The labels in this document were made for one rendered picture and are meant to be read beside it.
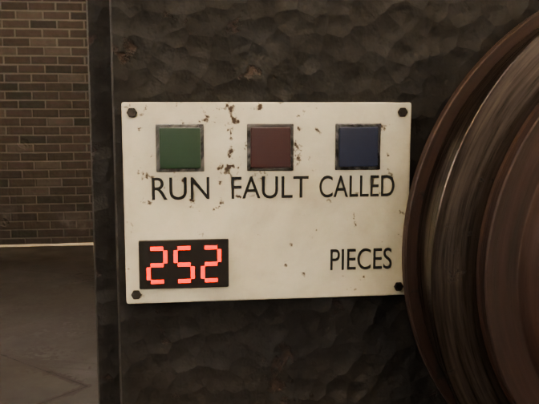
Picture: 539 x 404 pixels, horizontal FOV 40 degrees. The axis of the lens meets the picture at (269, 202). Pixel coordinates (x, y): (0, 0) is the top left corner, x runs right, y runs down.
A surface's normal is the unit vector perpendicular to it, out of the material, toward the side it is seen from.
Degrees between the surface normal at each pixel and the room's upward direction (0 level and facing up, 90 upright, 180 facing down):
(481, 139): 90
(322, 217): 90
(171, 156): 90
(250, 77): 90
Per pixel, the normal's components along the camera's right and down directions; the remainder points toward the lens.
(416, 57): 0.13, 0.13
